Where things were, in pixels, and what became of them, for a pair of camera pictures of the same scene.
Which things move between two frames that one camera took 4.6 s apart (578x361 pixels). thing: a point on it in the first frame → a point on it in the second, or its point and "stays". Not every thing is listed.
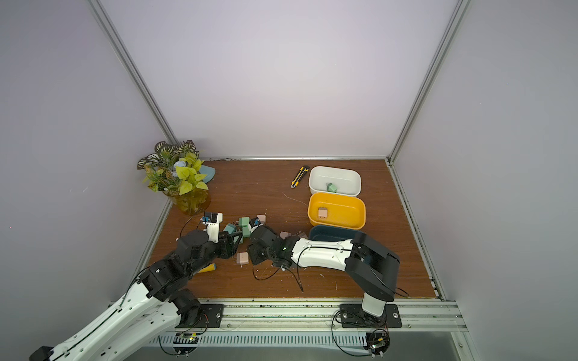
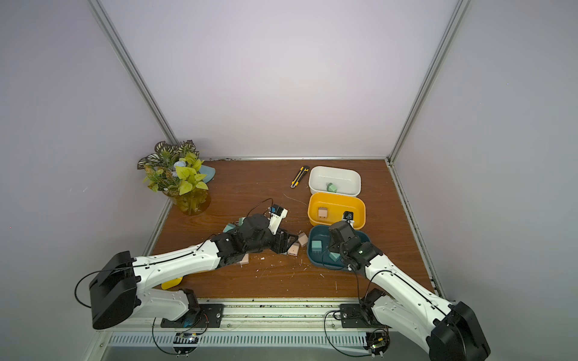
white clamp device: x=212 y=220 → x=277 y=213
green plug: x=331 y=187 stays
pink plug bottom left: x=242 y=258 stays
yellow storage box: x=337 y=210 stays
